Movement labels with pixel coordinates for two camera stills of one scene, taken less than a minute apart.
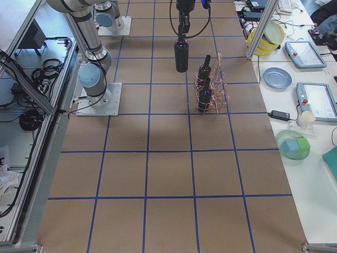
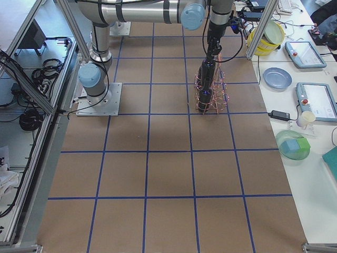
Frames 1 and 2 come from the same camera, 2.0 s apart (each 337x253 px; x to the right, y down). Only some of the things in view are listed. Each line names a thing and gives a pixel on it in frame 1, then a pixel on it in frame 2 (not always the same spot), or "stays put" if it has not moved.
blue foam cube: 289,146 stays put
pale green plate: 273,32 stays put
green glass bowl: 293,145 stays put
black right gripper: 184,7 → 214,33
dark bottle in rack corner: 205,96 stays put
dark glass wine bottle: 181,55 → 205,75
